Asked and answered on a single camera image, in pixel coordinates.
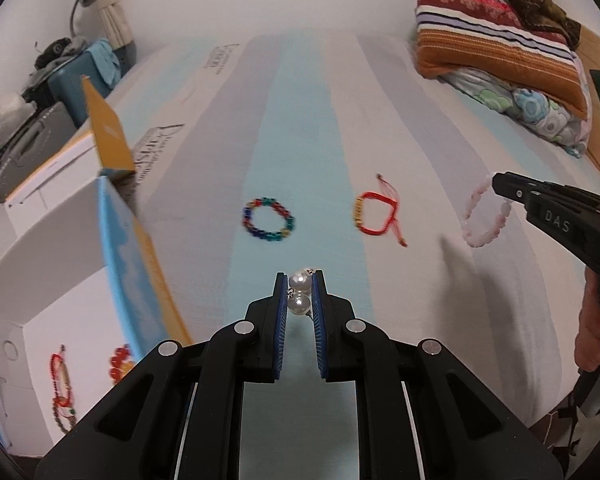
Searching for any striped pillow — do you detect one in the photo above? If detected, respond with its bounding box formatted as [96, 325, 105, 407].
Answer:
[412, 0, 593, 121]

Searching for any white pearl string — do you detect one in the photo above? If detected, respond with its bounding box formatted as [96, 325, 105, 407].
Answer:
[286, 268, 314, 318]

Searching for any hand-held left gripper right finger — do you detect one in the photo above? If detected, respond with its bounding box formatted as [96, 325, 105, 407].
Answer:
[311, 270, 566, 480]

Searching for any brown cloth with white lines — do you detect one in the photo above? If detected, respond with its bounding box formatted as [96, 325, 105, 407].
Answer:
[527, 390, 600, 480]

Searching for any person's right hand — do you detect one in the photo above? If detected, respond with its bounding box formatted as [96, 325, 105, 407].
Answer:
[574, 265, 600, 376]

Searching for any red cord bracelet gold tube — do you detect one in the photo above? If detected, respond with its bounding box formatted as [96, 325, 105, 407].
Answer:
[352, 173, 409, 248]

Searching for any beige curtain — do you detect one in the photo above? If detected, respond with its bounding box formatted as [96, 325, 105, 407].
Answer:
[85, 0, 135, 48]

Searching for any teal suitcase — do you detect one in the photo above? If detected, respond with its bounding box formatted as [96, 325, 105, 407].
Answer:
[47, 42, 138, 128]

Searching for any white cardboard box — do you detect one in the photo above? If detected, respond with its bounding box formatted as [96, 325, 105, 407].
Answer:
[0, 75, 194, 456]

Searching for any pink bead bracelet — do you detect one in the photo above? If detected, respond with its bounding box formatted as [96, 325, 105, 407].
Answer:
[461, 175, 514, 249]

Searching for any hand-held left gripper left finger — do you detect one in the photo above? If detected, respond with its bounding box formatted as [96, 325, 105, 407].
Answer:
[32, 272, 288, 480]

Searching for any floral quilt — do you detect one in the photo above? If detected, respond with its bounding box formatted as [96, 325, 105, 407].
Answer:
[442, 50, 592, 160]

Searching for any teal cloth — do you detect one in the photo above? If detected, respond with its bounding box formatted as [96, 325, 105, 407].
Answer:
[86, 37, 122, 87]

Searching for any red bead bracelet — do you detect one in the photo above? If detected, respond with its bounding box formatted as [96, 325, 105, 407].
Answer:
[108, 344, 133, 386]

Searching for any red cord bracelet wooden tube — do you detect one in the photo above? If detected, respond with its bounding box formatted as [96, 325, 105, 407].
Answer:
[49, 344, 75, 408]

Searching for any grey suitcase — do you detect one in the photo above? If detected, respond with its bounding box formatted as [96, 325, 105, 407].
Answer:
[0, 102, 83, 208]

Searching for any brown wooden bead bracelet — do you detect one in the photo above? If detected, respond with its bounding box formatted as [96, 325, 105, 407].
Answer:
[51, 400, 78, 435]

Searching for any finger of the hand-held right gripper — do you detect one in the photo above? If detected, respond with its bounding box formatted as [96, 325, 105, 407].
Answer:
[492, 172, 547, 207]

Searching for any multicolour bead bracelet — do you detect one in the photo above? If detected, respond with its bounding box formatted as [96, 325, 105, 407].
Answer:
[241, 196, 297, 242]

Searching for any striped bedsheet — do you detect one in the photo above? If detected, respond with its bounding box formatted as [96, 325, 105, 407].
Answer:
[97, 30, 600, 431]

